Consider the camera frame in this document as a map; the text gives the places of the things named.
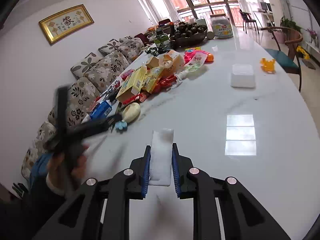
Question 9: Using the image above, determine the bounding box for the red toy figure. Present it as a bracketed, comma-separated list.
[151, 75, 177, 94]

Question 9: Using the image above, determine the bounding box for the gold framed calligraphy picture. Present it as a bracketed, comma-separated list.
[39, 4, 94, 45]

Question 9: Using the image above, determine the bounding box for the person left hand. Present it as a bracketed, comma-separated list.
[46, 144, 89, 196]

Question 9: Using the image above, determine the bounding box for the white plastic jar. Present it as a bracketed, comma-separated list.
[210, 14, 233, 39]

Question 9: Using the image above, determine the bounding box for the blue tissue packet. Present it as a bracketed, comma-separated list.
[89, 100, 112, 120]

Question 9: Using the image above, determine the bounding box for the blue jacket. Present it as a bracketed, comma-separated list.
[29, 153, 53, 189]

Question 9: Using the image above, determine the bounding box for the floral sofa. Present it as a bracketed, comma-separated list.
[21, 37, 144, 181]

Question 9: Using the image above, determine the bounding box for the small blue flower toy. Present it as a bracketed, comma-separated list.
[115, 120, 128, 133]

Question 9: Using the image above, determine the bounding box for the small yellow toy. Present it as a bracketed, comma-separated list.
[260, 58, 276, 74]

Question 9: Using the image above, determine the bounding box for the cream oval pouch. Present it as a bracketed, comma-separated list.
[121, 102, 140, 124]

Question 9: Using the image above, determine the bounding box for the wooden armchair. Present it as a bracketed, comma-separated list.
[261, 27, 303, 92]

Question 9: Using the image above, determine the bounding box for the yellow green book box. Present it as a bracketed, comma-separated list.
[116, 65, 164, 104]

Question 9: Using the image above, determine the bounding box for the bowl of dark fruit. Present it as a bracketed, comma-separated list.
[169, 22, 208, 48]

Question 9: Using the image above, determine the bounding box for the pink toy package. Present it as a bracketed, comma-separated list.
[184, 47, 214, 72]

